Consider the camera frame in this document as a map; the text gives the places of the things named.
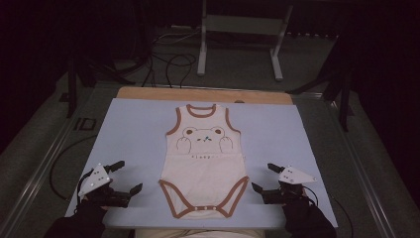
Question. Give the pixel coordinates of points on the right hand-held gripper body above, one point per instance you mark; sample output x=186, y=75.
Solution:
x=294, y=176

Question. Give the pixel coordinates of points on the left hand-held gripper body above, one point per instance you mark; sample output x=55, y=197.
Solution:
x=95, y=178

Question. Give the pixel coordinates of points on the white baby bodysuit brown trim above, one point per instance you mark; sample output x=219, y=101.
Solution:
x=203, y=172

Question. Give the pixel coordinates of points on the person's left hand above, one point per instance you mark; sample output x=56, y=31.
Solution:
x=90, y=207

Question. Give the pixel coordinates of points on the person's right hand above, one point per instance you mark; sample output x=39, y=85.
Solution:
x=298, y=208

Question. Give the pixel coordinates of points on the light blue table mat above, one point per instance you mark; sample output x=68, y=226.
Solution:
x=132, y=132

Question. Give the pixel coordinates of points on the person's beige lap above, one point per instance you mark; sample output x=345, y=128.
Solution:
x=198, y=234

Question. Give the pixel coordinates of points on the black tripod stand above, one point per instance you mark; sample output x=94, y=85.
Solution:
x=72, y=86
x=344, y=99

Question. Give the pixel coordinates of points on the metal floor rail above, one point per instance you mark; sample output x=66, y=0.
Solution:
x=39, y=172
x=360, y=172

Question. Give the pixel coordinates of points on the white metal stand frame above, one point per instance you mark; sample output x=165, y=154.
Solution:
x=242, y=24

